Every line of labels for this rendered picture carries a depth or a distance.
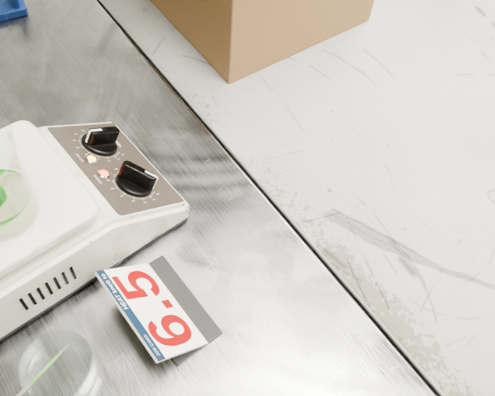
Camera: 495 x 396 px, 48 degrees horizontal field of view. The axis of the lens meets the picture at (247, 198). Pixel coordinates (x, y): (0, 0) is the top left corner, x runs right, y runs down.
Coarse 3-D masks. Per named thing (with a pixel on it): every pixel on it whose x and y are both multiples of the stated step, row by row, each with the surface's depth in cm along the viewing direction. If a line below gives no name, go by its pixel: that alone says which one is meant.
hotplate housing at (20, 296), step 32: (64, 160) 46; (96, 192) 45; (96, 224) 43; (128, 224) 44; (160, 224) 48; (64, 256) 42; (96, 256) 44; (128, 256) 48; (0, 288) 39; (32, 288) 41; (64, 288) 44; (0, 320) 41; (32, 320) 45
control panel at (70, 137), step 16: (48, 128) 48; (64, 128) 49; (80, 128) 51; (64, 144) 48; (80, 144) 49; (128, 144) 52; (80, 160) 47; (96, 160) 48; (112, 160) 49; (128, 160) 50; (144, 160) 51; (96, 176) 46; (112, 176) 47; (160, 176) 50; (112, 192) 46; (160, 192) 48; (176, 192) 50; (128, 208) 45; (144, 208) 46
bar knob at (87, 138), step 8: (96, 128) 48; (104, 128) 49; (112, 128) 50; (88, 136) 48; (96, 136) 48; (104, 136) 49; (112, 136) 50; (88, 144) 48; (96, 144) 49; (104, 144) 50; (112, 144) 50; (96, 152) 48; (104, 152) 49; (112, 152) 49
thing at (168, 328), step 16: (112, 272) 45; (128, 272) 46; (144, 272) 47; (128, 288) 44; (144, 288) 45; (160, 288) 47; (128, 304) 43; (144, 304) 44; (160, 304) 45; (144, 320) 42; (160, 320) 43; (176, 320) 45; (160, 336) 42; (176, 336) 43; (192, 336) 44
